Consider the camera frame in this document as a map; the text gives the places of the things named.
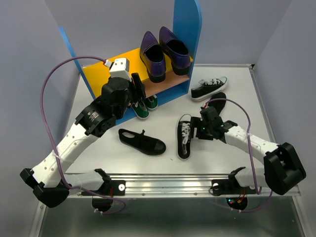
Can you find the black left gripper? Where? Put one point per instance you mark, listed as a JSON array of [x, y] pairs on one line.
[[139, 86]]

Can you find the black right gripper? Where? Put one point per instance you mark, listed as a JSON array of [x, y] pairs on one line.
[[195, 123]]

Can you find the black sneaker orange sole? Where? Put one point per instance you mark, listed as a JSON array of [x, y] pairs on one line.
[[183, 131]]

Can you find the purple loafer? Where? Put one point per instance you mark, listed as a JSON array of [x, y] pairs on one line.
[[176, 50], [152, 56]]

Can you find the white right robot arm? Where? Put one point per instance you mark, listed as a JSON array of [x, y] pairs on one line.
[[281, 170]]

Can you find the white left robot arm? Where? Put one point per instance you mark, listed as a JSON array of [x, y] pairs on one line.
[[47, 180]]

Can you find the all-black slip-on shoe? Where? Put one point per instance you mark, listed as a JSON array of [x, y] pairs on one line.
[[218, 102]]

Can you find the pink middle shelf board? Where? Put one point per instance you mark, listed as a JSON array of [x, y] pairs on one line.
[[170, 81]]

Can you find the yellow top shelf board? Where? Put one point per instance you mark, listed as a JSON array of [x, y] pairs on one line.
[[97, 74]]

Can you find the black white-laced sneaker upright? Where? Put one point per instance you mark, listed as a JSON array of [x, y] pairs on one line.
[[208, 88]]

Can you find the all-black lace sneaker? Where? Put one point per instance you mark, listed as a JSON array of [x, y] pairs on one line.
[[145, 144]]

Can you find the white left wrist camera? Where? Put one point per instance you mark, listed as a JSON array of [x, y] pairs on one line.
[[120, 69]]

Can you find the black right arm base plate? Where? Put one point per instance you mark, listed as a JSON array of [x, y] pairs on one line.
[[228, 187]]

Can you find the aluminium mounting rail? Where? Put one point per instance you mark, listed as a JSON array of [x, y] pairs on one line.
[[169, 186]]

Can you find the blue shoe shelf frame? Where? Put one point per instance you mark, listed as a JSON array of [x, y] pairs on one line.
[[187, 23]]

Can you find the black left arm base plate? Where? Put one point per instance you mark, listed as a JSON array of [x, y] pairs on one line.
[[112, 188]]

